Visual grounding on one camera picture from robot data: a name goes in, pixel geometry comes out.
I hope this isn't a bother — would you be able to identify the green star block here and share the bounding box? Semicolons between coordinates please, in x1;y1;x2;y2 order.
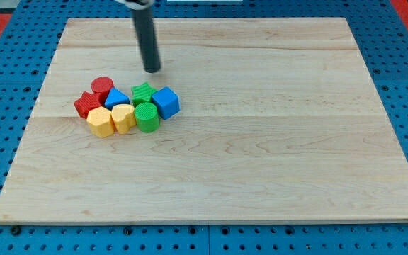
131;82;157;107

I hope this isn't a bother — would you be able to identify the green cylinder block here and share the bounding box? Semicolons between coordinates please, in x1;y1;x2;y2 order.
135;102;160;132

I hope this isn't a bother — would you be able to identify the yellow hexagon block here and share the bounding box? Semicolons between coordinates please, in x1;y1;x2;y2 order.
86;106;115;138

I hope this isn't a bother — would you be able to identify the light wooden board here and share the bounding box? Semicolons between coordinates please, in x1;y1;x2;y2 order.
0;18;408;225

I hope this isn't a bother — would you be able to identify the blue cube block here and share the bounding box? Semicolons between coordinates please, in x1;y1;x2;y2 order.
152;86;180;120

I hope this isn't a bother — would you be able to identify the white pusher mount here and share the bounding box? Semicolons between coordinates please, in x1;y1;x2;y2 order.
115;0;154;9

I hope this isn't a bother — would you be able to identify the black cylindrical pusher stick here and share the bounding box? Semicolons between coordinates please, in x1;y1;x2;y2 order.
130;3;161;73

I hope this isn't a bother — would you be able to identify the blue triangle block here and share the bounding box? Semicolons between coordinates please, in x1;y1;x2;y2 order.
104;87;130;110

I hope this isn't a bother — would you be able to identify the red cylinder block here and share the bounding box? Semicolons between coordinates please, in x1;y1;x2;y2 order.
91;76;114;104

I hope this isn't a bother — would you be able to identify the yellow heart block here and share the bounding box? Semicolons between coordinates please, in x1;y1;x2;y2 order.
111;104;137;134

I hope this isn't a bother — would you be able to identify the red star block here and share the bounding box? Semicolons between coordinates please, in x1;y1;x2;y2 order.
74;91;106;119

